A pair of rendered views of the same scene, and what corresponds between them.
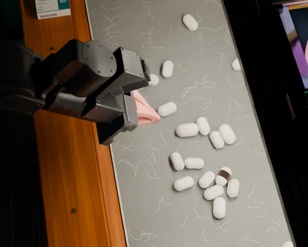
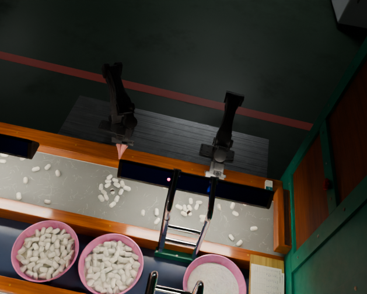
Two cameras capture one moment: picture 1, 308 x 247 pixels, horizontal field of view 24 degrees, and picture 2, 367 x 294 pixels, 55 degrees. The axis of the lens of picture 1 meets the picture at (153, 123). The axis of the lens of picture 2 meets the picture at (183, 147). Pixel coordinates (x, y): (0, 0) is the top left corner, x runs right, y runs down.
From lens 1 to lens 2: 121 cm
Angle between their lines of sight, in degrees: 53
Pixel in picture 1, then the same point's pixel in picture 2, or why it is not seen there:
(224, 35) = (245, 239)
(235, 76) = (226, 234)
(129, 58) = (220, 166)
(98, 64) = (217, 154)
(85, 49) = (222, 151)
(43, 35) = (258, 181)
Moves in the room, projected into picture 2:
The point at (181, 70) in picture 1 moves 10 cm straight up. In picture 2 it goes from (234, 219) to (239, 209)
